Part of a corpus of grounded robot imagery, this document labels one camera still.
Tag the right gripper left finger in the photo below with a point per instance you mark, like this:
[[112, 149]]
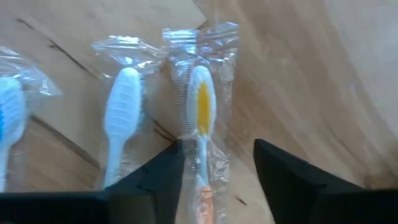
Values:
[[155, 193]]

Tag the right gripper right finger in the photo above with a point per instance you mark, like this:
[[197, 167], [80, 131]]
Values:
[[286, 186]]

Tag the orange toothbrush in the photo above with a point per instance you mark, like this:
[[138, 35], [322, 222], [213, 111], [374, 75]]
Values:
[[203, 109]]

